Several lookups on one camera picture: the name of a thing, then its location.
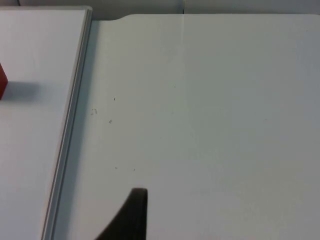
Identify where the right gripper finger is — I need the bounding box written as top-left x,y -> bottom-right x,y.
94,187 -> 149,240

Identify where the grey-framed whiteboard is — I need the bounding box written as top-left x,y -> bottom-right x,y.
0,5 -> 94,240

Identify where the red cube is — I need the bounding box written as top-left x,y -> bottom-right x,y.
0,63 -> 9,101

